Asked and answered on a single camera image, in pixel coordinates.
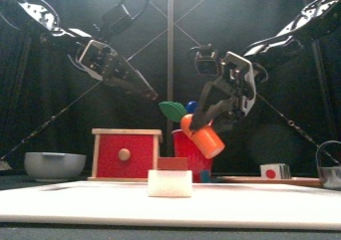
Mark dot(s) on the orange toy carrot green leaves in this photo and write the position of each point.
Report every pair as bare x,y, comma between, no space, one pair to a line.
209,141

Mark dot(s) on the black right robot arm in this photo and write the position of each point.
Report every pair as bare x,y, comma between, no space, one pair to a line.
306,18

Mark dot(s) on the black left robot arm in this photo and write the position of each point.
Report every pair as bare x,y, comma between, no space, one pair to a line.
40,15

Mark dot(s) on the blue toy utensil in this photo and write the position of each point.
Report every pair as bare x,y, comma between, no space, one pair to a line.
191,107

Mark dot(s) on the red plastic cup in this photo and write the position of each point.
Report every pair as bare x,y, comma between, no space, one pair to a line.
186,149

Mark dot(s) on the red block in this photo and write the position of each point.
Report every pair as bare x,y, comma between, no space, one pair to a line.
171,163

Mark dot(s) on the small blue object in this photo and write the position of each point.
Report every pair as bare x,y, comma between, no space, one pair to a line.
205,177

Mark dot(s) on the white cube with red dot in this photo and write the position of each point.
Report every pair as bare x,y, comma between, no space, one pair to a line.
272,172

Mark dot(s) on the wooden tray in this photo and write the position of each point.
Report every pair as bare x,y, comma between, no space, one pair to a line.
249,181

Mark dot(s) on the red wooden drawer box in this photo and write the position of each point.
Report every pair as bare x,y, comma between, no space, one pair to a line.
133,151

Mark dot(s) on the white block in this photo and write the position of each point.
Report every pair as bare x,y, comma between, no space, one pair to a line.
170,184

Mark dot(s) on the white cutting board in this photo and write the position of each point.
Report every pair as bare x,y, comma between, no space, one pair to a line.
177,210

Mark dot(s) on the grey bowl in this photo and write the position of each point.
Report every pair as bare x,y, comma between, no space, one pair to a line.
54,167

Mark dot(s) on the small white object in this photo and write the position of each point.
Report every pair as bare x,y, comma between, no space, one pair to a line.
4,166

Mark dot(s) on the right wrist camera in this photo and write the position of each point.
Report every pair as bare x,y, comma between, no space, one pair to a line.
206,63

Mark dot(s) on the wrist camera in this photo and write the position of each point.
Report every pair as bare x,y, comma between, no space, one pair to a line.
118,18
206,63

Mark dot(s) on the vertical metal frame pole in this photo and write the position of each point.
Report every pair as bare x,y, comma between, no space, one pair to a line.
170,51

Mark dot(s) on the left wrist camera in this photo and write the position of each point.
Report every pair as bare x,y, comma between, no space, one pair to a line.
118,18

